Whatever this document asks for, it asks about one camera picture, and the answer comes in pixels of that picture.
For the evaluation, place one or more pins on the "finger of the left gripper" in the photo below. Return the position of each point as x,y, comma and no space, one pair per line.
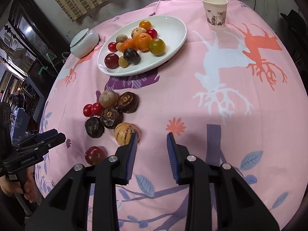
38,150
37,139

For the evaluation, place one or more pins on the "brown-green round fruit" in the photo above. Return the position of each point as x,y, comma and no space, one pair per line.
121,38

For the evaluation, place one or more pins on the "pink printed tablecloth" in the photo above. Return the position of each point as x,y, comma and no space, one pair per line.
229,95

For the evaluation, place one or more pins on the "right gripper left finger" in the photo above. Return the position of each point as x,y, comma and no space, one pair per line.
66,206

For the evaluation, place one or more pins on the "white lidded ceramic jar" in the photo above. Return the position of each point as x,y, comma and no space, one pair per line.
84,42

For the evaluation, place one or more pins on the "small tan round fruit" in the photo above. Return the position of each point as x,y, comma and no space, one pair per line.
123,62
118,46

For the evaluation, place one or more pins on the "small orange mandarin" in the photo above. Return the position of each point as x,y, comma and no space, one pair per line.
127,44

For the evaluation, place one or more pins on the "floral paper cup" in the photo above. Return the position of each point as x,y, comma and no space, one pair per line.
216,12

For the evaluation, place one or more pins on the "white oval plate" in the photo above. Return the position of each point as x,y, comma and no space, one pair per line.
170,29

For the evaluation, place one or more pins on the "large orange mandarin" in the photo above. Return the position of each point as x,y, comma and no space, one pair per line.
142,41

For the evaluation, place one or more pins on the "person left hand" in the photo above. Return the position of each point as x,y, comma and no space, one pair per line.
29,190

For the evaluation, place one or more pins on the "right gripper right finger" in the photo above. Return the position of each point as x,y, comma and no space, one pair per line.
238,206

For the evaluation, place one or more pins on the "yellow-orange tomato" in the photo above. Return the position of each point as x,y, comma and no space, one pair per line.
145,24

